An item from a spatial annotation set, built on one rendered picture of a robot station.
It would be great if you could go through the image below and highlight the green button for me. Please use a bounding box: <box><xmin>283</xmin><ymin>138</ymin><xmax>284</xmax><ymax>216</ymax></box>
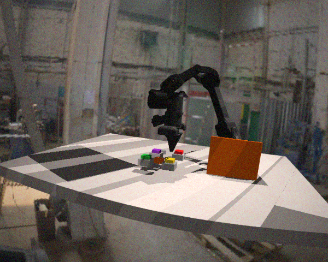
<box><xmin>138</xmin><ymin>154</ymin><xmax>154</xmax><ymax>167</ymax></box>

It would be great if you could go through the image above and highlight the red button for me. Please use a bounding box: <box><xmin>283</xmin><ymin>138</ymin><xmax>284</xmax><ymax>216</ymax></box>
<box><xmin>172</xmin><ymin>150</ymin><xmax>185</xmax><ymax>161</ymax></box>

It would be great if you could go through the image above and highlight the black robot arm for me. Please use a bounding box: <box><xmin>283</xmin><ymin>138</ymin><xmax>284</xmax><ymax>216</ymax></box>
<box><xmin>147</xmin><ymin>64</ymin><xmax>242</xmax><ymax>140</ymax></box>

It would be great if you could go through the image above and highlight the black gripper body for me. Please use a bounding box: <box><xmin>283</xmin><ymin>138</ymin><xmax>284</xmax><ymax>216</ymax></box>
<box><xmin>158</xmin><ymin>109</ymin><xmax>186</xmax><ymax>136</ymax></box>

